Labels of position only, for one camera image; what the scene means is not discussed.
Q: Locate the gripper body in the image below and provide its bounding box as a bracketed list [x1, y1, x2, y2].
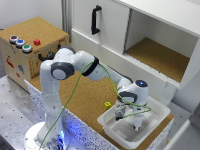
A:
[114, 100, 144, 120]

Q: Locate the white cabinet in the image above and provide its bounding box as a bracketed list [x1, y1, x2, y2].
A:
[68, 0, 200, 107]

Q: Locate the yellow block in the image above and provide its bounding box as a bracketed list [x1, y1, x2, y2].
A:
[103, 101, 112, 111]

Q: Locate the white plastic box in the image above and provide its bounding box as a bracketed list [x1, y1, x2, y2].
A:
[96, 95, 172, 150]

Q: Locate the white sliding door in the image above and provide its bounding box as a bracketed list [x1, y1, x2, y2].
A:
[72, 0, 131, 56]

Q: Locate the wooden drawer box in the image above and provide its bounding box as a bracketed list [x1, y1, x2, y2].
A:
[0, 16, 71, 92]

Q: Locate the pink block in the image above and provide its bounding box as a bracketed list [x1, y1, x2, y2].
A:
[33, 38, 42, 47]

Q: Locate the green button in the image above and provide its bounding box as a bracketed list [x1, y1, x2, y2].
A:
[21, 43, 33, 54]

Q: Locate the blue button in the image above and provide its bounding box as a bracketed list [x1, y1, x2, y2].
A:
[15, 38, 26, 49]

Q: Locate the red button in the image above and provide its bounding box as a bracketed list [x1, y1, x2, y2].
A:
[9, 34, 20, 45]

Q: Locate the green cable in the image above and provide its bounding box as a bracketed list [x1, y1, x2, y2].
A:
[38, 61, 152, 150]

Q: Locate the black door handle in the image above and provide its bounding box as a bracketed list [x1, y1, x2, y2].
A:
[90, 4, 103, 36]

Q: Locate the black drawer handle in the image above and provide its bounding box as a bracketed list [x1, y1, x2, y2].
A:
[37, 50, 56, 63]

